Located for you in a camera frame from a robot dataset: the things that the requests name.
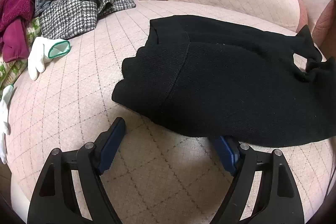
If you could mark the maroon fleece garment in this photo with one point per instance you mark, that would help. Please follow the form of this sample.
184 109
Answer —
13 11

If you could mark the green printed folded blanket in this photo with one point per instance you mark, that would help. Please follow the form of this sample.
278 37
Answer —
34 27

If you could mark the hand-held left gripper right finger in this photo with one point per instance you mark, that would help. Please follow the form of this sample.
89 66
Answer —
227 154

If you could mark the pink quilted bed cover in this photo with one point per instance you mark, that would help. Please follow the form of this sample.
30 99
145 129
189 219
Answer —
78 108

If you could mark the white glove with green cuff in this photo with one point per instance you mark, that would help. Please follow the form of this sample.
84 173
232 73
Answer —
39 56
4 113

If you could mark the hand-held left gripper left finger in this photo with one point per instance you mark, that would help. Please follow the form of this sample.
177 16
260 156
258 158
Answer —
113 142

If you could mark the pink and brown cushion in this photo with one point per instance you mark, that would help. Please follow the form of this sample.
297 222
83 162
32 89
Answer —
317 3

